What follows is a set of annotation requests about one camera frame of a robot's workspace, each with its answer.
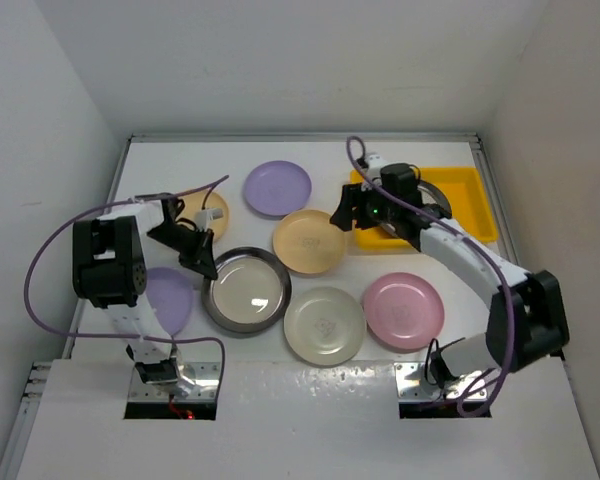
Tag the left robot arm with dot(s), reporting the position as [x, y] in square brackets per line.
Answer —
[109, 270]

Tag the pink plate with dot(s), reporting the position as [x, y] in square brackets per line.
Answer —
[403, 311]

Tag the metal base plate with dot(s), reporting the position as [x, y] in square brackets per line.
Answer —
[199, 385]
[414, 389]

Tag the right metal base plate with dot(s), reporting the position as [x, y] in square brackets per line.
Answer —
[414, 389]

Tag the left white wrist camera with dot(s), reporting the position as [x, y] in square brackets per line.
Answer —
[204, 218]

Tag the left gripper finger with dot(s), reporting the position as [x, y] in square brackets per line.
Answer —
[203, 264]
[207, 239]

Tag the steel rimmed plate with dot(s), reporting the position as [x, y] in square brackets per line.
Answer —
[251, 293]
[431, 194]

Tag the cream white plate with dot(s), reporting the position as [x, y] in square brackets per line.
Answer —
[324, 326]

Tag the purple plate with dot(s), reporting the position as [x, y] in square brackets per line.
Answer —
[171, 296]
[277, 188]

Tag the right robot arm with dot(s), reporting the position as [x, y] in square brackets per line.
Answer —
[527, 319]

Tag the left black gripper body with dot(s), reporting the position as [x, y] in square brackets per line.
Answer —
[179, 238]

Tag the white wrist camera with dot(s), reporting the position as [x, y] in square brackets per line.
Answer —
[204, 218]
[372, 165]

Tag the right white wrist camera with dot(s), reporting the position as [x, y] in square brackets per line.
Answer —
[372, 165]

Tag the near left purple plate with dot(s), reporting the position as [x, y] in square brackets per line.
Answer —
[171, 296]

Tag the yellow plastic bin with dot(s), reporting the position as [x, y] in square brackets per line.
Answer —
[463, 188]

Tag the orange plate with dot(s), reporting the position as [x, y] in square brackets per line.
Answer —
[307, 243]
[191, 204]

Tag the far purple plate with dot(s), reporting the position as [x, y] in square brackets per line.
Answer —
[277, 188]

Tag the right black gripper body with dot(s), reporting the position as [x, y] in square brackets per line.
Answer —
[374, 209]

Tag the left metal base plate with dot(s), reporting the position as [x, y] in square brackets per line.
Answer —
[199, 385]

